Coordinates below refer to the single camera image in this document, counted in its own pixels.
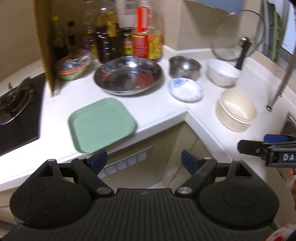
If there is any yellow cap sauce bottle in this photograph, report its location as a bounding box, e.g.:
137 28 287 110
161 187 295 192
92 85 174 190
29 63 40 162
52 16 68 60

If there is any white ceramic bowl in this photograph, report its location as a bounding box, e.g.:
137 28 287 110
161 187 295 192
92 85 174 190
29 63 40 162
207 59 240 87

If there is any blue wall shelf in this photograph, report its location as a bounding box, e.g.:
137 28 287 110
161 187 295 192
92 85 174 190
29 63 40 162
184 1 244 16

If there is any white floral saucer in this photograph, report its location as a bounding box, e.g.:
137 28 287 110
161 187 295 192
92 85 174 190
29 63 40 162
168 77 204 102

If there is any right hand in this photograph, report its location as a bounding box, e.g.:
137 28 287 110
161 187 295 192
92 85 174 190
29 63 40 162
288 168 296 176

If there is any green square plate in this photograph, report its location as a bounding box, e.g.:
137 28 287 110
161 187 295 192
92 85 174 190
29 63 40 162
68 97 137 154

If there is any wooden cutting board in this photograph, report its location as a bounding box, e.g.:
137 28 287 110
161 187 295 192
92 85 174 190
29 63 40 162
33 0 56 93

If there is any large stainless steel basin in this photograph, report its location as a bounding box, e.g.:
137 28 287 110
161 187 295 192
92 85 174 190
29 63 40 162
93 57 163 96

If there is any metal dish rack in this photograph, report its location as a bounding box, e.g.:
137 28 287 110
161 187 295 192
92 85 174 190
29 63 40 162
261 0 296 112

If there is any black cap sauce bottle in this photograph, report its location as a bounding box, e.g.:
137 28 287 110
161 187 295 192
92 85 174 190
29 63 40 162
67 21 79 53

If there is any wrapped colourful bowl stack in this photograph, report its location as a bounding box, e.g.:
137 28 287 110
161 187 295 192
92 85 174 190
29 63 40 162
54 50 91 80

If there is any cabinet vent grille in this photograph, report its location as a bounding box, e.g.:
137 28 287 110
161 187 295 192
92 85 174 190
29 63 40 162
97 146 154 179

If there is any dark oil bottle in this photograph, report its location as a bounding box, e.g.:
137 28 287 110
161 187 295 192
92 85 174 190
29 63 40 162
95 1 123 64

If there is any small stainless steel bowl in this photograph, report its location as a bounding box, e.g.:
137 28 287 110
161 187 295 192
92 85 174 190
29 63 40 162
169 56 202 81

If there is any red yellow label oil bottle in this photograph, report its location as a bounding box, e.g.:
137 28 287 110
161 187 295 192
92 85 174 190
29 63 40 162
132 1 163 62

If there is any glass pot lid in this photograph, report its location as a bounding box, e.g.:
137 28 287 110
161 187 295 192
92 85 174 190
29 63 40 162
211 9 265 70

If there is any black gas stove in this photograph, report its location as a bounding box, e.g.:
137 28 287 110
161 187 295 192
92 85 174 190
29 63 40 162
0 73 46 155

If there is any small dark sauce jar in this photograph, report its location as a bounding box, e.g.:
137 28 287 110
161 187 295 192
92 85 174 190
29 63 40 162
121 27 133 56

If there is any beige plastic bowl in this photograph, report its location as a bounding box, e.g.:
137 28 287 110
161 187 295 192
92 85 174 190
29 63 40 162
216 89 257 133

